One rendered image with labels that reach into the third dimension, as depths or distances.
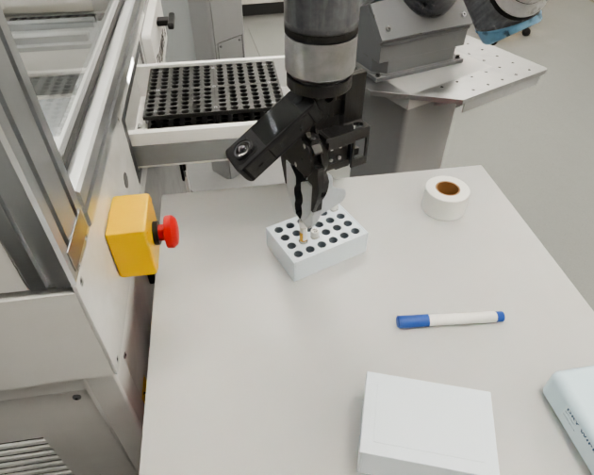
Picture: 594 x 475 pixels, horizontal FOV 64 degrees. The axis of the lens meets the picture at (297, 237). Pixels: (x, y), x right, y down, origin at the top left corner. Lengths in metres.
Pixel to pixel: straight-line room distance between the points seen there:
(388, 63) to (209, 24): 0.78
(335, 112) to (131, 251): 0.28
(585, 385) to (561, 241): 1.51
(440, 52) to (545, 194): 1.17
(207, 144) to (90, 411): 0.40
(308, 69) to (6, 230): 0.31
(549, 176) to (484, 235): 1.66
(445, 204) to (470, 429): 0.37
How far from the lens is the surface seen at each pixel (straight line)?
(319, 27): 0.49
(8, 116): 0.40
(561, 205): 2.28
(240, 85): 0.85
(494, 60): 1.39
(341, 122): 0.57
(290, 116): 0.53
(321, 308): 0.64
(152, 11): 1.14
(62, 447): 0.75
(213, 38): 1.81
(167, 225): 0.58
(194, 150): 0.76
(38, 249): 0.44
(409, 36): 1.20
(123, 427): 0.69
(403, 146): 1.30
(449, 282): 0.70
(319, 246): 0.68
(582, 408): 0.59
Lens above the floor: 1.26
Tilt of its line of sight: 43 degrees down
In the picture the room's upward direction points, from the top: straight up
